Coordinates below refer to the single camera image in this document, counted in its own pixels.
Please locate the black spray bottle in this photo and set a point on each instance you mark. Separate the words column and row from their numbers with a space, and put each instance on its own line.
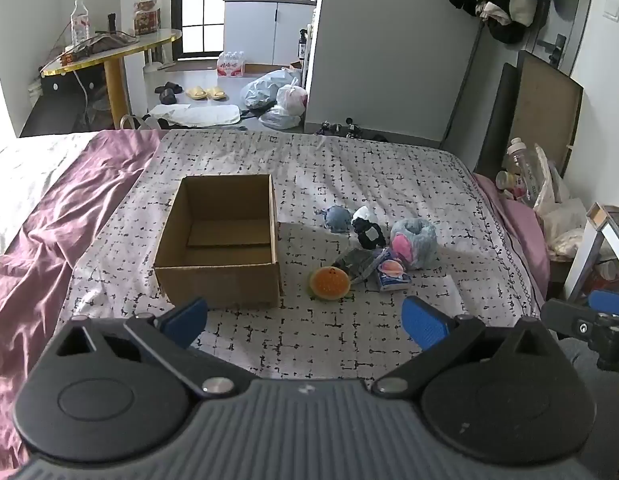
column 303, row 45

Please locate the white cabinet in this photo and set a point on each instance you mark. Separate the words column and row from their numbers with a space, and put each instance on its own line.
column 269, row 30

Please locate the white wall switch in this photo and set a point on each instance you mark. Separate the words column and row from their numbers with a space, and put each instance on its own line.
column 612, row 10

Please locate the fluffy grey and pink plush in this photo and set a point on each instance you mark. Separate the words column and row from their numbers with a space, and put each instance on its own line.
column 414, row 242

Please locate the grey plastic bag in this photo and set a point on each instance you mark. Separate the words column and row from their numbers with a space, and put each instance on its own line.
column 262, row 90

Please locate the yellow slipper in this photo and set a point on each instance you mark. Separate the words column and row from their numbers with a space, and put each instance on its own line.
column 217, row 92
column 196, row 92

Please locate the clear water bottle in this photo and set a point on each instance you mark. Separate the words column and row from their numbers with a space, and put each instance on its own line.
column 80, row 22

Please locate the black board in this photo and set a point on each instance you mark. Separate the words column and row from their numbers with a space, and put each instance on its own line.
column 494, row 120

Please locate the clear plastic bottle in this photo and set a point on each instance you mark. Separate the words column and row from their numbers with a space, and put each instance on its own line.
column 518, row 160

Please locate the brown cardboard box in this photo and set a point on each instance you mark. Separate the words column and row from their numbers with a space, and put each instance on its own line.
column 214, row 280

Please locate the clear plastic bag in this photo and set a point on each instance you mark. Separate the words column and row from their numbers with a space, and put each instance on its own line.
column 279, row 119

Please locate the blue packet with pink planet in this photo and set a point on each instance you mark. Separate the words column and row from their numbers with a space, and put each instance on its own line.
column 393, row 275

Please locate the white frame stand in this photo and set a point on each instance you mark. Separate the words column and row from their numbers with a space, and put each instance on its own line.
column 587, row 250

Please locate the pack of water bottles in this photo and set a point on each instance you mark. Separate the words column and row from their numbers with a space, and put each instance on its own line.
column 232, row 65

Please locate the blue-grey plush whale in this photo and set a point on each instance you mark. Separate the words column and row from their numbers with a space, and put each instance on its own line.
column 338, row 219

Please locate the gold-edged table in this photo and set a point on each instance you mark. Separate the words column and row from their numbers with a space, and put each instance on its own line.
column 114, row 50

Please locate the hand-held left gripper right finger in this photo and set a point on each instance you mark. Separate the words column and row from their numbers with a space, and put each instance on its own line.
column 423, row 325

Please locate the purple bed sheet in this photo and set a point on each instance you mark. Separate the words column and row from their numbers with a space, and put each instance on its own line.
column 74, row 220

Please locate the grey denim pouch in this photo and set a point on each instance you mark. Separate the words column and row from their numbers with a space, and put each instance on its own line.
column 357, row 262

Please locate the orange plush fruit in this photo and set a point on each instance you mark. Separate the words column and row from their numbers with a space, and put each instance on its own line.
column 330, row 284

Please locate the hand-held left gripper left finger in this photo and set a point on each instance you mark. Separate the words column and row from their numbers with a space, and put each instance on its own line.
column 185, row 321

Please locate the red patterned tissue box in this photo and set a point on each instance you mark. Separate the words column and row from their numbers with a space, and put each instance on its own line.
column 148, row 15

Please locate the black and white plush toy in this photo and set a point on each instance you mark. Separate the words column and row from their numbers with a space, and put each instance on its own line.
column 367, row 230

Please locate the black dumbbells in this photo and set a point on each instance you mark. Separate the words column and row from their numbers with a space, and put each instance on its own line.
column 349, row 130

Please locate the white tote bag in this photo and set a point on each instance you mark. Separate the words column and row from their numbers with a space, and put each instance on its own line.
column 137, row 121

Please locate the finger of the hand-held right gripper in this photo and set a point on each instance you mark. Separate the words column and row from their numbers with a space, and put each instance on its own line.
column 569, row 320
column 612, row 302

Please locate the white quilt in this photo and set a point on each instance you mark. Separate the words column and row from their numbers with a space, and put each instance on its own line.
column 24, row 180

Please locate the white floor mat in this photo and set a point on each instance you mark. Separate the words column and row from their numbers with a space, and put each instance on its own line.
column 199, row 115

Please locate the brown board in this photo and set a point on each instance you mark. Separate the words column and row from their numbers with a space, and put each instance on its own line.
column 544, row 105

